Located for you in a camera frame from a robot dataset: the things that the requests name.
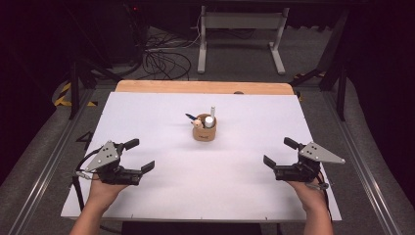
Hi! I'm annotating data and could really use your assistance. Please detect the grey metal floor rail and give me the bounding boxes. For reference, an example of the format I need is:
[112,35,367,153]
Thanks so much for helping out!
[6,87,99,235]
[321,89,409,235]

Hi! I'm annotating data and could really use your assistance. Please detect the tangle of black cables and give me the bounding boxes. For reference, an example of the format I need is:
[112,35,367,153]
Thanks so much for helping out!
[141,32,202,81]

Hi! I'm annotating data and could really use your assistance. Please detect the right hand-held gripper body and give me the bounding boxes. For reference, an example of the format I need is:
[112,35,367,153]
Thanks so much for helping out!
[273,141,346,184]

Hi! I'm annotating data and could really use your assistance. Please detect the black metal stand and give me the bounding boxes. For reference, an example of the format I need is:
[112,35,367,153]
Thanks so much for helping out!
[290,9,348,121]
[67,58,99,120]

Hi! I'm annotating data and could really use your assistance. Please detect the left hand-held gripper cable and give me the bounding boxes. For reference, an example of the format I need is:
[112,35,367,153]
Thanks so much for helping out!
[71,148,99,212]

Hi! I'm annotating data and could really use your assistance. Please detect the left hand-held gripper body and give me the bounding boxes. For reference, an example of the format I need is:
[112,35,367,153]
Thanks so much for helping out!
[84,140,145,187]

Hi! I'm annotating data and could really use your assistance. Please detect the tan bear pen holder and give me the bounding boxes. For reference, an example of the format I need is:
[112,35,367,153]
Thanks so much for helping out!
[191,113,218,142]

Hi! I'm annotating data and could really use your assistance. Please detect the person's right hand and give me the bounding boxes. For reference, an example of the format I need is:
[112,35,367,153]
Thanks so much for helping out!
[287,177,327,213]

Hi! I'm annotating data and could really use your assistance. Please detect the person's left hand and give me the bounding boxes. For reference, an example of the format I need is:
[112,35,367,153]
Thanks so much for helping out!
[87,174,130,213]

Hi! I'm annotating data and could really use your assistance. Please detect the grey metal stand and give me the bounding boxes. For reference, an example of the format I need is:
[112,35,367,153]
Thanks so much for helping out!
[197,4,291,76]

